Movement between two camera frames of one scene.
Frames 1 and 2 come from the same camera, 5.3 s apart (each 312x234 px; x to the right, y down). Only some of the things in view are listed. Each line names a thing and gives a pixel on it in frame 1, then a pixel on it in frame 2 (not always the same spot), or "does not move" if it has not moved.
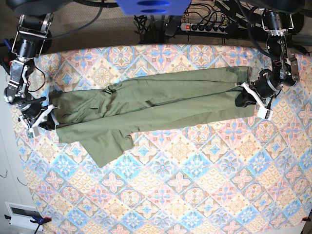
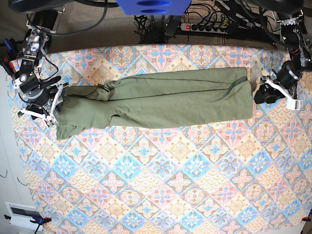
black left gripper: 48,125 -> 59,106
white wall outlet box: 21,215 does not move
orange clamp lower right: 305,219 does not move
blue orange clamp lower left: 40,221 does not move
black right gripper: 243,99 -> 267,93
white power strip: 205,28 does not move
